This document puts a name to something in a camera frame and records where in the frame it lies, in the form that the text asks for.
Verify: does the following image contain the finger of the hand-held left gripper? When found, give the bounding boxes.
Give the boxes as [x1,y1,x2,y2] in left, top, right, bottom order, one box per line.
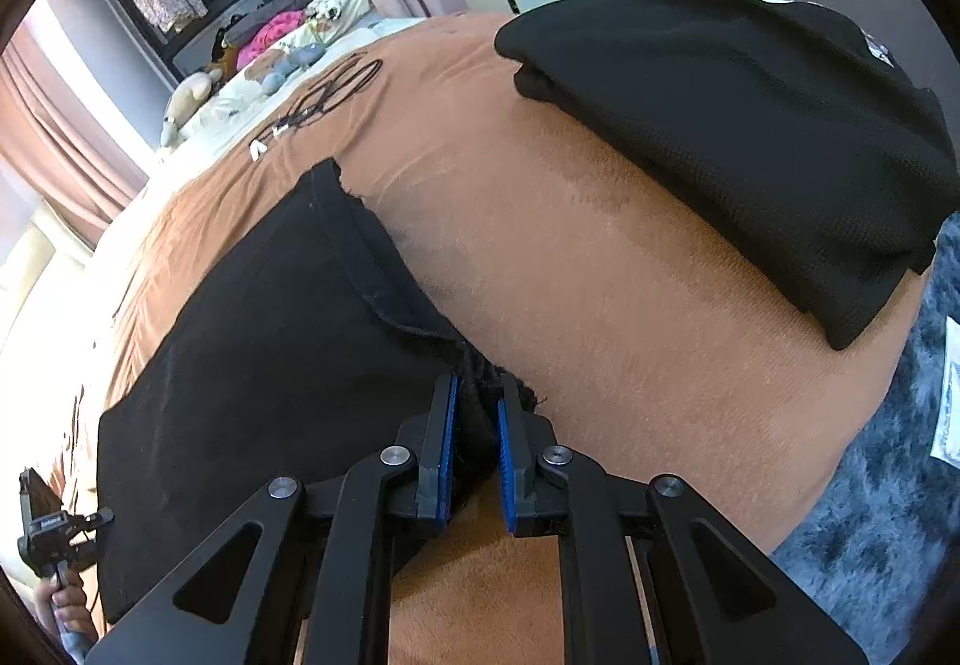
[81,506,116,547]

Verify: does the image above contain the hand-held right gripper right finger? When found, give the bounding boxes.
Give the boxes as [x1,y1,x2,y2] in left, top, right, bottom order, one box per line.
[496,371,871,665]

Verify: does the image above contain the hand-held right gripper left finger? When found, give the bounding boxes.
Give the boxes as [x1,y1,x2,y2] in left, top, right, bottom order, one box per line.
[86,372,460,665]

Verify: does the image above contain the black pants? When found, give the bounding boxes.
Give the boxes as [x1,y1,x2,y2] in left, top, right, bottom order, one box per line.
[96,159,541,625]

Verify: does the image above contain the person's left hand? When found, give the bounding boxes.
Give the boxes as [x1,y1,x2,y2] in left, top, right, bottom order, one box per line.
[34,571,95,645]

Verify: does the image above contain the orange blanket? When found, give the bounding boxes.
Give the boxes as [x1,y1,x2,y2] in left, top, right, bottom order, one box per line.
[45,9,938,665]

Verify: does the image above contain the grey shag rug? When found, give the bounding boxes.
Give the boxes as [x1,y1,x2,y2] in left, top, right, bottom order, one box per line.
[769,211,960,636]

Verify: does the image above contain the folded black garment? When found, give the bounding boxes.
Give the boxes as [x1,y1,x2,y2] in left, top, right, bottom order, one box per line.
[493,0,960,353]

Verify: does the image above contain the blue-grey plush toy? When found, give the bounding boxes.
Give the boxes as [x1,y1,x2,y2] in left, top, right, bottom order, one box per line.
[259,44,326,91]

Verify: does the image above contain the beige plush toy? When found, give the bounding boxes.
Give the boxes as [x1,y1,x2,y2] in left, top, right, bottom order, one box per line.
[160,73,223,146]

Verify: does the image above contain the white paper sheet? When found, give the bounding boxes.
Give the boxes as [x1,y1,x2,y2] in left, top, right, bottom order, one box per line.
[928,316,960,468]

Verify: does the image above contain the pink cloth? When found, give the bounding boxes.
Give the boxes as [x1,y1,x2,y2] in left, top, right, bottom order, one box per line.
[236,11,307,71]

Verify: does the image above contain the white patterned cloth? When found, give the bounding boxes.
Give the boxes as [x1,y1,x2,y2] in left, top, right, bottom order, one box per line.
[304,0,371,34]

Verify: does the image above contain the black cable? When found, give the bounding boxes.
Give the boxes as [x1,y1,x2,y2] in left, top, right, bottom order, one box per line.
[319,56,384,106]
[274,84,340,131]

